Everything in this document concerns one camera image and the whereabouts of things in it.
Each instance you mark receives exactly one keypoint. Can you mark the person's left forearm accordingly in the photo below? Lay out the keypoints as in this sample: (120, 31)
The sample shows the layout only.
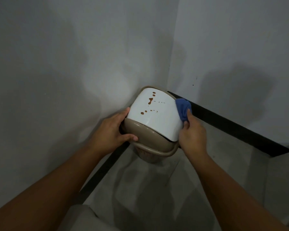
(45, 192)

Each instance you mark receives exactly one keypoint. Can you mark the person's right thumb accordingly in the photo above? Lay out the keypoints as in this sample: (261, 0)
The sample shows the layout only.
(190, 115)

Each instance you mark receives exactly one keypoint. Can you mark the short black baseboard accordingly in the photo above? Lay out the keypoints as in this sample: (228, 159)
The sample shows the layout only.
(103, 170)

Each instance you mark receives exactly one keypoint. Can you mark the person's right hand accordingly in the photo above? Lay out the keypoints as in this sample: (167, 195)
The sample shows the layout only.
(193, 138)

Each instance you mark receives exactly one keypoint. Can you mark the beige plastic trash bin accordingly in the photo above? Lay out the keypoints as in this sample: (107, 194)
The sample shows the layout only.
(150, 139)

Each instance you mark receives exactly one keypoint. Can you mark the person's left hand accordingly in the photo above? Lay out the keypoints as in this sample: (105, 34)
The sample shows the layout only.
(107, 134)

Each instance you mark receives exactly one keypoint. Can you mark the blue cleaning cloth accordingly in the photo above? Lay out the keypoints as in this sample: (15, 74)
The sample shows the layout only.
(182, 108)

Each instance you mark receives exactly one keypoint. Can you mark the white swing lid flap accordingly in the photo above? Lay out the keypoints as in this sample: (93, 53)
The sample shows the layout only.
(156, 117)

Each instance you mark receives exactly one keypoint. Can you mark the person's right forearm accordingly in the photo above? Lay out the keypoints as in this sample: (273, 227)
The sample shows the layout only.
(226, 192)

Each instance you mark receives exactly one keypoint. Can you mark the long black baseboard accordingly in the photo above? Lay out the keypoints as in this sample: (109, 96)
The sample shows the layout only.
(231, 126)

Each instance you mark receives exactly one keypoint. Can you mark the person's left thumb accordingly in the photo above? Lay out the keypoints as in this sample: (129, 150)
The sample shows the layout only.
(128, 138)

